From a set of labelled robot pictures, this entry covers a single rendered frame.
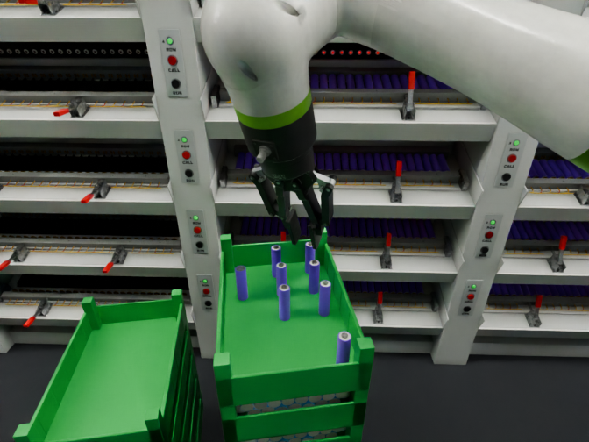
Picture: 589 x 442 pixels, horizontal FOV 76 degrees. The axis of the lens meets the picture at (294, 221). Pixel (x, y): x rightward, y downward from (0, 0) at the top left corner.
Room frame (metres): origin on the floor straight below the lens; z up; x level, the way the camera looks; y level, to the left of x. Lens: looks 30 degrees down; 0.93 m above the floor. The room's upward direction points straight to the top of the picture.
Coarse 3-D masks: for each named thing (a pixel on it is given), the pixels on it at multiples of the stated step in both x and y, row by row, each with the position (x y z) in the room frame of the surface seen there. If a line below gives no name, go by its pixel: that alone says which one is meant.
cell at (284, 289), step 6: (282, 288) 0.46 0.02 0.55; (288, 288) 0.46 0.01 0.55; (282, 294) 0.46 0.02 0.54; (288, 294) 0.46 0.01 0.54; (282, 300) 0.46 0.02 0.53; (288, 300) 0.46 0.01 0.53; (282, 306) 0.46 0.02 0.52; (288, 306) 0.46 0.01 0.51; (282, 312) 0.46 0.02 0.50; (288, 312) 0.46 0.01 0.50; (282, 318) 0.46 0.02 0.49; (288, 318) 0.46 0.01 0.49
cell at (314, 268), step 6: (312, 264) 0.53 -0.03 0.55; (318, 264) 0.53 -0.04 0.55; (312, 270) 0.52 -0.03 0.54; (318, 270) 0.53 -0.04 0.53; (312, 276) 0.52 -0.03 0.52; (318, 276) 0.53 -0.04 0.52; (312, 282) 0.52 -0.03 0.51; (318, 282) 0.53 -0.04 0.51; (312, 288) 0.52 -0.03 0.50; (318, 288) 0.53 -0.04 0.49; (312, 294) 0.52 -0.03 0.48
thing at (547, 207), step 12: (540, 144) 0.94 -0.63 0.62; (528, 192) 0.82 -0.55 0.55; (552, 192) 0.82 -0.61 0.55; (564, 192) 0.81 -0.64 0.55; (528, 204) 0.78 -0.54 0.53; (540, 204) 0.78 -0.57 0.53; (552, 204) 0.78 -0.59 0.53; (564, 204) 0.78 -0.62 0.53; (576, 204) 0.78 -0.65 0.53; (516, 216) 0.78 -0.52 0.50; (528, 216) 0.78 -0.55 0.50; (540, 216) 0.78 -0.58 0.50; (552, 216) 0.78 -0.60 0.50; (564, 216) 0.78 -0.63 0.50; (576, 216) 0.78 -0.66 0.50; (588, 216) 0.77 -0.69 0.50
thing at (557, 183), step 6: (528, 180) 0.82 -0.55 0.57; (534, 180) 0.82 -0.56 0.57; (540, 180) 0.82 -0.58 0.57; (546, 180) 0.82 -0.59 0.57; (552, 180) 0.82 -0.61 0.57; (558, 180) 0.82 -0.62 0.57; (564, 180) 0.82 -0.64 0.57; (570, 180) 0.82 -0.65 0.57; (576, 180) 0.82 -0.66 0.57; (582, 180) 0.82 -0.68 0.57; (588, 180) 0.82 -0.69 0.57; (528, 186) 0.82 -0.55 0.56; (534, 186) 0.82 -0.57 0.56; (540, 186) 0.82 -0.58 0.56; (546, 186) 0.82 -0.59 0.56; (552, 186) 0.82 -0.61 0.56; (558, 186) 0.82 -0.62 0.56; (564, 186) 0.82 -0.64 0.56; (570, 186) 0.81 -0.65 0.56; (576, 186) 0.81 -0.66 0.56; (540, 192) 0.80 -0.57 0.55; (558, 192) 0.80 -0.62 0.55
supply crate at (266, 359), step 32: (224, 256) 0.58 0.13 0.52; (256, 256) 0.61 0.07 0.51; (288, 256) 0.62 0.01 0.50; (320, 256) 0.61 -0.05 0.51; (224, 288) 0.53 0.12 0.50; (256, 288) 0.54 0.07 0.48; (224, 320) 0.45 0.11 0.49; (256, 320) 0.46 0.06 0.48; (288, 320) 0.46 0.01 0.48; (320, 320) 0.46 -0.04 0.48; (352, 320) 0.41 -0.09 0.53; (224, 352) 0.39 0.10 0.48; (256, 352) 0.39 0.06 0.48; (288, 352) 0.39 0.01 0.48; (320, 352) 0.39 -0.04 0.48; (352, 352) 0.39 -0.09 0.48; (224, 384) 0.31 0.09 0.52; (256, 384) 0.31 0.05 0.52; (288, 384) 0.32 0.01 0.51; (320, 384) 0.32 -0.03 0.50; (352, 384) 0.33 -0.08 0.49
